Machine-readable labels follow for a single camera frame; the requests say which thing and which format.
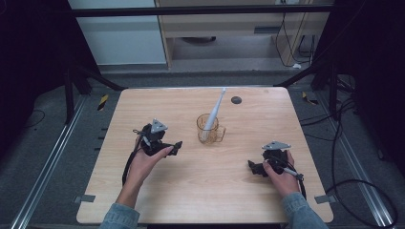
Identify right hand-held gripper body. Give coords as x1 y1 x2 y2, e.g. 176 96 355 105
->
261 140 292 176

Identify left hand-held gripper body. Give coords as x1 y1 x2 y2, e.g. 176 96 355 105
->
139 117 175 157

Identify amber transparent cup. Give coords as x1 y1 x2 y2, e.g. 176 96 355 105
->
196 113 227 145

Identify white electric toothbrush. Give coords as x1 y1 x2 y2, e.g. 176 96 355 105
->
202 87 227 141

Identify person's right hand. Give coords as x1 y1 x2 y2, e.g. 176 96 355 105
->
262 150 301 198

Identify person's left hand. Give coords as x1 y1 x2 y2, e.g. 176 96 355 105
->
127 136 175 192

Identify yellow black striped tape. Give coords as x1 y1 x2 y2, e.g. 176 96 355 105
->
96 94 110 112
301 91 319 106

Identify black metal stand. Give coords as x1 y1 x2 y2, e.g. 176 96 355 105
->
62 61 128 126
273 61 340 122

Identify white cabinet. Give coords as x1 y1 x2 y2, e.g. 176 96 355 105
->
67 0 167 67

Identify dark curtain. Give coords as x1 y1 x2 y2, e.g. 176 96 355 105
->
0 0 99 160
313 0 405 177

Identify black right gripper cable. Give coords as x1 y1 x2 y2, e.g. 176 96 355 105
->
269 156 308 201

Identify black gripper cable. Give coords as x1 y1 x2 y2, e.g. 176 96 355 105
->
121 128 151 187
269 156 308 201

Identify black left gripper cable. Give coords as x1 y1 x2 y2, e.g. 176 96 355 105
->
121 128 151 187

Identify grey table bracket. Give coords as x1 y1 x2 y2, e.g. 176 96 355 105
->
73 194 96 204
313 194 337 205

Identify aluminium floor rail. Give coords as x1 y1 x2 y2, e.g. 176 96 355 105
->
314 90 397 227
9 94 89 229

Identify black hanging cables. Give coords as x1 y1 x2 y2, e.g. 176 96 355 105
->
274 11 320 69

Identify thin black floor cable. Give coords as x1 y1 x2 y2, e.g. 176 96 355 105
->
23 109 47 129

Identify black horizontal frame bar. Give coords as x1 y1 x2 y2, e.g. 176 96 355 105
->
68 4 335 18

